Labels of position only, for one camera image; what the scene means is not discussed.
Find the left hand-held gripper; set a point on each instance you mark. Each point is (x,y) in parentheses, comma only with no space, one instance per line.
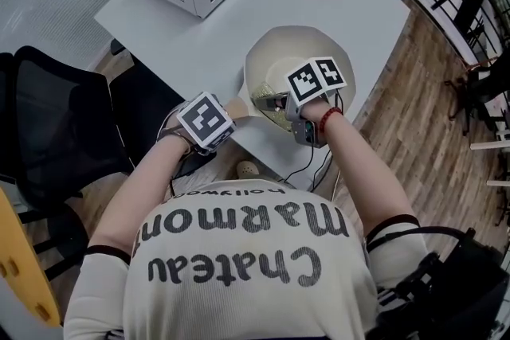
(203,117)

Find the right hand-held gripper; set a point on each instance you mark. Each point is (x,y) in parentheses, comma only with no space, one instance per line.
(304,81)

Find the person's right forearm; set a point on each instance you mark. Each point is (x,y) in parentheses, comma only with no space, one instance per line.
(366,171)

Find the person's left forearm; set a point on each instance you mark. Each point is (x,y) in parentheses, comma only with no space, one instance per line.
(139,195)

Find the beige shoe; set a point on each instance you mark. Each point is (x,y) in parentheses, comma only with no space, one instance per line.
(247,170)

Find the black mesh office chair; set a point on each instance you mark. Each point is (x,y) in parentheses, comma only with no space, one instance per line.
(60,119)

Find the white printed t-shirt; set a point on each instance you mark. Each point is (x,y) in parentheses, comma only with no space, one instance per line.
(247,278)

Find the black equipment pack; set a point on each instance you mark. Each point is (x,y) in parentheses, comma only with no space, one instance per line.
(450,290)

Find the white wooden frame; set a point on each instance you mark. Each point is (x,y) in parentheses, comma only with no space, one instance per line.
(494,147)

